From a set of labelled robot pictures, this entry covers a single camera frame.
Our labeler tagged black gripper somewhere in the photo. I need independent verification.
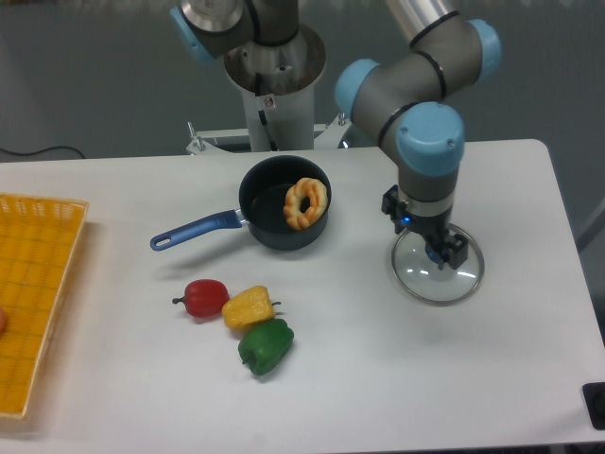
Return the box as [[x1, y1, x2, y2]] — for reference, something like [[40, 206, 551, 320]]
[[381, 185, 468, 270]]

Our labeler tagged glass pot lid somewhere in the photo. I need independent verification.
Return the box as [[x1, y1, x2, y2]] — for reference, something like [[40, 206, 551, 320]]
[[390, 224, 485, 306]]

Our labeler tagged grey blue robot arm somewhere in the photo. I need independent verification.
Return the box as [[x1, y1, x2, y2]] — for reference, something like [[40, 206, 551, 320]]
[[170, 1, 502, 268]]

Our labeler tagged glazed toy donut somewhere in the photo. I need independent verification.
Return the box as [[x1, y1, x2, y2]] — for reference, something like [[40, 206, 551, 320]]
[[283, 177, 328, 231]]

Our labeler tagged black device at table corner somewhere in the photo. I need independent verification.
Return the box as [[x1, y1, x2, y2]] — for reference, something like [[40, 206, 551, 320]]
[[582, 382, 605, 430]]

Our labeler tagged yellow toy bell pepper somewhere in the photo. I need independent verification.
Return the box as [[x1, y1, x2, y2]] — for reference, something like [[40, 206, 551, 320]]
[[221, 286, 276, 333]]

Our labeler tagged green toy bell pepper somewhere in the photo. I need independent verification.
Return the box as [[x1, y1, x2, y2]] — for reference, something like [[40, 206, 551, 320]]
[[237, 319, 294, 376]]

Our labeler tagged red toy bell pepper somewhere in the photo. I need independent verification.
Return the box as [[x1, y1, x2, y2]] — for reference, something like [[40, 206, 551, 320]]
[[172, 279, 230, 319]]

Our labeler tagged yellow woven basket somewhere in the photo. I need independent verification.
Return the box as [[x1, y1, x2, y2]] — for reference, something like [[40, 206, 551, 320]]
[[1, 193, 89, 419]]

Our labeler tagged dark pot with blue handle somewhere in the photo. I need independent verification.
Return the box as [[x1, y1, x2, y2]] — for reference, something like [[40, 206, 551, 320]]
[[150, 154, 331, 251]]

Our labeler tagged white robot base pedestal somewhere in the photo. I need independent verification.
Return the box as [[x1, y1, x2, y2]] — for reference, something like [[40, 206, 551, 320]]
[[186, 25, 352, 155]]

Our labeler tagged black cable on floor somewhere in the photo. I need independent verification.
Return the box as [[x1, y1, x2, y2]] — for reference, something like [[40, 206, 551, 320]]
[[0, 145, 86, 159]]

